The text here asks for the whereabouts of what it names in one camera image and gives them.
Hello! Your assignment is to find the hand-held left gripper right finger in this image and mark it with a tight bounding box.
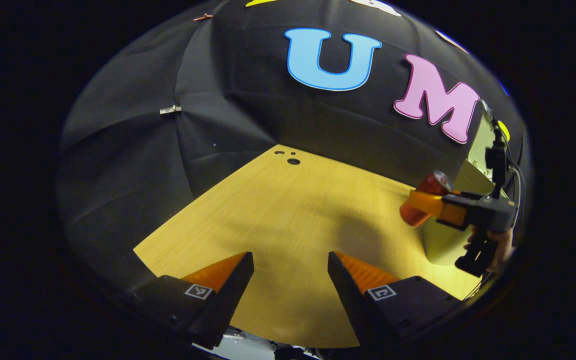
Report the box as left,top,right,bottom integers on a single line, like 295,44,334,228
327,251,464,353

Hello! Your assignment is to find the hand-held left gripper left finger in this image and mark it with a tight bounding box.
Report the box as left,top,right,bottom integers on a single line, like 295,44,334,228
128,251,255,351

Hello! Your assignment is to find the orange red pop can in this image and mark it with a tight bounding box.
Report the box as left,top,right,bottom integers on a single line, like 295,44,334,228
399,170,455,228

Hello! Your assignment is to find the pale green desktop garbage bin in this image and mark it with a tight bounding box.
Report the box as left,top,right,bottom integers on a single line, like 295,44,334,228
420,116,511,266

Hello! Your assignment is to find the light wooden desktop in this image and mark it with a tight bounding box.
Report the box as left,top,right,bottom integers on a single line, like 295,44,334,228
133,145,484,349

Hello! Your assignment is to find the black backdrop cloth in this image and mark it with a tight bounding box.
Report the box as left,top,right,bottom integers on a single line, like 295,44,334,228
57,0,529,301

